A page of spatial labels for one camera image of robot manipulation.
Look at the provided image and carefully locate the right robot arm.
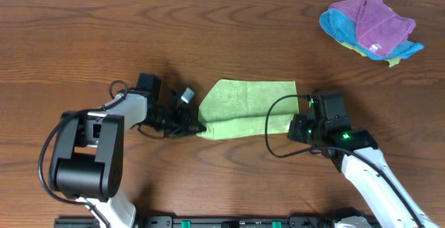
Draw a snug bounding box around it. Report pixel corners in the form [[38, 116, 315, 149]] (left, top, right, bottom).
[[288, 90, 437, 227]]

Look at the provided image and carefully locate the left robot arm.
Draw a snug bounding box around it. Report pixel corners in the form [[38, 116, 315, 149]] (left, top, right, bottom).
[[40, 73, 206, 228]]

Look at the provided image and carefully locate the purple microfiber cloth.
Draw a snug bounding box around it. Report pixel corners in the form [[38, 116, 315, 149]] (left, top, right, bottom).
[[328, 0, 420, 58]]

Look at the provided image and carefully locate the blue microfiber cloth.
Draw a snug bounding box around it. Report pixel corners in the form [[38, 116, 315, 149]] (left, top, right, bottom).
[[319, 9, 424, 60]]

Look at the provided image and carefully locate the right black cable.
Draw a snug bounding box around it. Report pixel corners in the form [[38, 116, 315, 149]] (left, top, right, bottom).
[[264, 94, 427, 228]]

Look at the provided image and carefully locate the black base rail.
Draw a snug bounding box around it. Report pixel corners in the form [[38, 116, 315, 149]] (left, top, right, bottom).
[[53, 215, 383, 228]]

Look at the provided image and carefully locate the yellow-green cloth at bottom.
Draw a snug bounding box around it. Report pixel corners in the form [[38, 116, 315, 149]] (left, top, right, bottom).
[[340, 42, 401, 67]]

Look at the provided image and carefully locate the green microfiber cloth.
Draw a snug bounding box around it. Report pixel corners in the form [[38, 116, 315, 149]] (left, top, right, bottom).
[[198, 79, 299, 140]]

